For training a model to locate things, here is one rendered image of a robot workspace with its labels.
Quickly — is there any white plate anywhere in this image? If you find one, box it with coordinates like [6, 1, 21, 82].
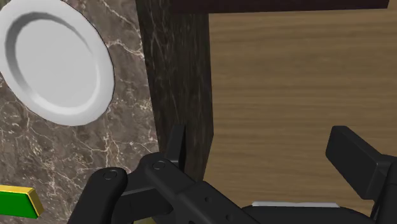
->
[0, 0, 116, 127]

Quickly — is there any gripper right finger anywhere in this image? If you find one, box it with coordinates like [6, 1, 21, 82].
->
[324, 125, 397, 224]

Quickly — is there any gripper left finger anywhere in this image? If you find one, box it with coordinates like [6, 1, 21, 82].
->
[66, 123, 260, 224]

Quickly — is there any green and yellow box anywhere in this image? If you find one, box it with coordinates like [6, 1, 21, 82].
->
[0, 185, 45, 220]

